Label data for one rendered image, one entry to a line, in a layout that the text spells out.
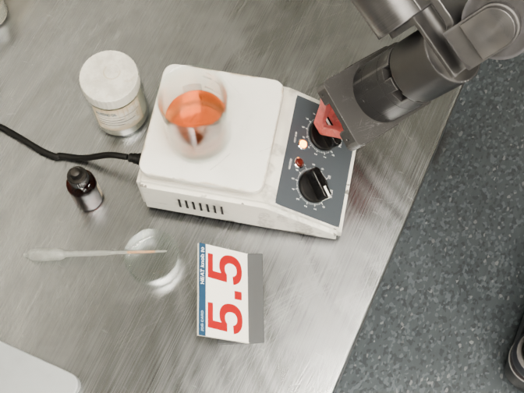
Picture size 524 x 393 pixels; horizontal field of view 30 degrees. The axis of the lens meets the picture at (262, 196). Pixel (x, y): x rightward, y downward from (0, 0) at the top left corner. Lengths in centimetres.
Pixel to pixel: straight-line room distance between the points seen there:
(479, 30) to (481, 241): 108
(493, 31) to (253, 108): 28
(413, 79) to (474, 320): 99
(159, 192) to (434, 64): 30
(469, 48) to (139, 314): 41
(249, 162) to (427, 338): 88
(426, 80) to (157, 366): 37
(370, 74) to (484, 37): 13
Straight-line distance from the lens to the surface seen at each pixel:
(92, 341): 97
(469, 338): 175
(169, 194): 94
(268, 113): 93
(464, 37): 77
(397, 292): 175
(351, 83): 87
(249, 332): 95
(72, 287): 99
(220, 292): 94
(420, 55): 80
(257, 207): 92
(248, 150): 92
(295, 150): 95
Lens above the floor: 167
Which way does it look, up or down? 68 degrees down
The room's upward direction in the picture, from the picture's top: 4 degrees counter-clockwise
